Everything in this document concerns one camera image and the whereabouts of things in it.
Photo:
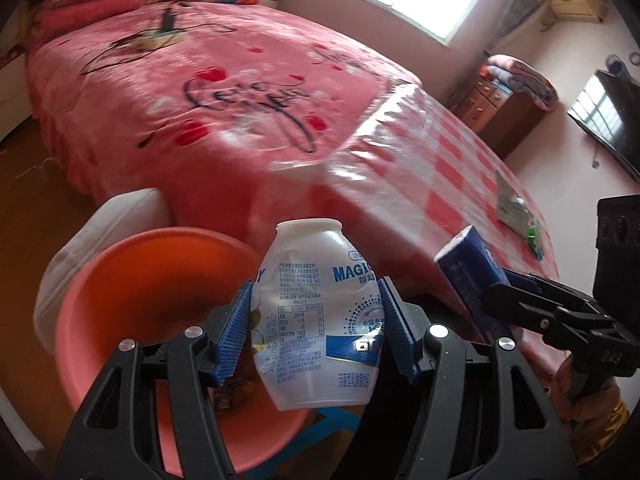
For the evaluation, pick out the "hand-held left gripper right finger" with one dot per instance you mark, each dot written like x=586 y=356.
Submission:
x=398 y=331

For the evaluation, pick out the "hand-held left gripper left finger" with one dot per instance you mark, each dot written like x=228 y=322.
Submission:
x=235 y=331

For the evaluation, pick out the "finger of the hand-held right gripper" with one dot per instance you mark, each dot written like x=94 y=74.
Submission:
x=560 y=322
x=545 y=285

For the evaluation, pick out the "blue milk carton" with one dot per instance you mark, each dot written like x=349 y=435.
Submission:
x=472 y=280

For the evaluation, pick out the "white plastic bottle blue label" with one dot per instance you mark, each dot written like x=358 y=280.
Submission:
x=310 y=310

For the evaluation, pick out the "pink plastic basin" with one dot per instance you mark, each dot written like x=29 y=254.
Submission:
x=150 y=285

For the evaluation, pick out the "person's yellow sleeved right forearm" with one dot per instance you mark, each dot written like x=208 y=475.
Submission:
x=600 y=435

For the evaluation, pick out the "person's right hand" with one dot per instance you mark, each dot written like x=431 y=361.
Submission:
x=565 y=395

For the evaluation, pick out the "green wrapper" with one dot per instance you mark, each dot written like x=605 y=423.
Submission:
x=534 y=237

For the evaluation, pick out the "brown scraps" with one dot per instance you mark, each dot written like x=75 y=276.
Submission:
x=235 y=391

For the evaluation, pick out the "silver snack packet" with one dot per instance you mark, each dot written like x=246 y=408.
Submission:
x=510 y=200

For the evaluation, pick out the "blue plastic stool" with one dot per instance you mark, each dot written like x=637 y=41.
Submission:
x=335 y=417

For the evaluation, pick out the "black flat television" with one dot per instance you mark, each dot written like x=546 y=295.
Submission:
x=610 y=120

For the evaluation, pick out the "pink white checked tablecloth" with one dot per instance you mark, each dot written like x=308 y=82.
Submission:
x=425 y=160

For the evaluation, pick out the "brown wooden drawer cabinet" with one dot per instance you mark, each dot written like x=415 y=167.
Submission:
x=500 y=115

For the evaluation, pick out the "folded pink grey blanket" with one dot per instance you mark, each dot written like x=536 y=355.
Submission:
x=525 y=77

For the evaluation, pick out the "pink heart printed bed blanket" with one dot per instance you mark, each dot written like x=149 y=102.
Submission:
x=200 y=125

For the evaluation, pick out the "grey checked curtain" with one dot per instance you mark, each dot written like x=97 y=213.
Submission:
x=520 y=10

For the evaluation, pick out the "black charger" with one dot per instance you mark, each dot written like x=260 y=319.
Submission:
x=167 y=20

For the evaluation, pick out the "white nightstand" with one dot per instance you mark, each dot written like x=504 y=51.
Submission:
x=12 y=100

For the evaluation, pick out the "yellowed wall air conditioner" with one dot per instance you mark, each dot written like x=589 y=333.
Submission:
x=577 y=5

